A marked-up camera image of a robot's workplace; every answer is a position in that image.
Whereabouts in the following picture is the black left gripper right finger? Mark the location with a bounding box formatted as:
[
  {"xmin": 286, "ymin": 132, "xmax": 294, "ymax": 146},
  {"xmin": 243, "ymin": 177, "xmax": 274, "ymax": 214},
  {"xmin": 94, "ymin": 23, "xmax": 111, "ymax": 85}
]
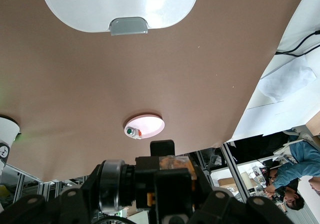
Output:
[{"xmin": 149, "ymin": 168, "xmax": 196, "ymax": 224}]

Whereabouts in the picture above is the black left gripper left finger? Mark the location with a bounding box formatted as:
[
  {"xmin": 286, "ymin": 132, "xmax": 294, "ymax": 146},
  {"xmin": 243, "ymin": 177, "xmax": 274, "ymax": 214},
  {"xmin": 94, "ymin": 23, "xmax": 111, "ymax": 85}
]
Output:
[{"xmin": 149, "ymin": 140, "xmax": 176, "ymax": 157}]

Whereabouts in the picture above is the pink round plate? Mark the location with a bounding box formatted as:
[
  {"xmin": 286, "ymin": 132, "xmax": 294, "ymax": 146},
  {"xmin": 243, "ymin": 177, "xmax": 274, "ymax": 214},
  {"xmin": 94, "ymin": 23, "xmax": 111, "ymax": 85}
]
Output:
[{"xmin": 123, "ymin": 113, "xmax": 166, "ymax": 140}]

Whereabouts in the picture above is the white green push button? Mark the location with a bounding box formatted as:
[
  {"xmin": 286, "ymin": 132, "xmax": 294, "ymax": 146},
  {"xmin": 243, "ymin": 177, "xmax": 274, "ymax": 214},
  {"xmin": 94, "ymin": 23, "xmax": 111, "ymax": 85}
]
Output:
[{"xmin": 124, "ymin": 126, "xmax": 143, "ymax": 140}]

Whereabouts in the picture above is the person in blue jacket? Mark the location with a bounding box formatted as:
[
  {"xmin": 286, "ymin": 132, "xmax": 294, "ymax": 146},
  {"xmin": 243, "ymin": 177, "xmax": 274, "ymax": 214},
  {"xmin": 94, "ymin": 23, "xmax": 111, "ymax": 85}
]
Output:
[{"xmin": 266, "ymin": 134, "xmax": 320, "ymax": 212}]

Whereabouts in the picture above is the brown cardboard box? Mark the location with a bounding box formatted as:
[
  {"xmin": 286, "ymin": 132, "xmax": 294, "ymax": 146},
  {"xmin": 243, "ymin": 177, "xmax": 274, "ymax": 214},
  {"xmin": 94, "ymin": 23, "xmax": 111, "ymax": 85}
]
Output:
[{"xmin": 305, "ymin": 114, "xmax": 320, "ymax": 138}]

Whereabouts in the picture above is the aluminium rack frame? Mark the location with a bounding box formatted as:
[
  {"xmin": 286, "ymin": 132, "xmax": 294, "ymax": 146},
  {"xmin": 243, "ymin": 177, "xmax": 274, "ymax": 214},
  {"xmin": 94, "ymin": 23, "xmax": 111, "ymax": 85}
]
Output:
[{"xmin": 194, "ymin": 141, "xmax": 251, "ymax": 200}]

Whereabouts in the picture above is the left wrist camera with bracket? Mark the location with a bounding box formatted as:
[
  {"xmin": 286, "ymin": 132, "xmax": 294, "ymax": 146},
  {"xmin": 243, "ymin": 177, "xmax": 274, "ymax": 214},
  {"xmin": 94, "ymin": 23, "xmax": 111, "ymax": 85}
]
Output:
[{"xmin": 0, "ymin": 159, "xmax": 297, "ymax": 224}]

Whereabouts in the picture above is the aluminium frame post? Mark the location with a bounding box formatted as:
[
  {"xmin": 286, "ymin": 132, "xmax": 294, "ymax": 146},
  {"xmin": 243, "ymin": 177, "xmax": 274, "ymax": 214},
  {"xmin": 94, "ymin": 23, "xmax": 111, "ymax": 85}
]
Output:
[{"xmin": 0, "ymin": 164, "xmax": 87, "ymax": 205}]

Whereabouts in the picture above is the thin black cable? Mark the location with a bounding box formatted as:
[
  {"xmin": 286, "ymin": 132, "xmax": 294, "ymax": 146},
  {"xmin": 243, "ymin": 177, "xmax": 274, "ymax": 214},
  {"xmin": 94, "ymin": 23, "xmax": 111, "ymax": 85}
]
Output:
[{"xmin": 274, "ymin": 29, "xmax": 320, "ymax": 58}]

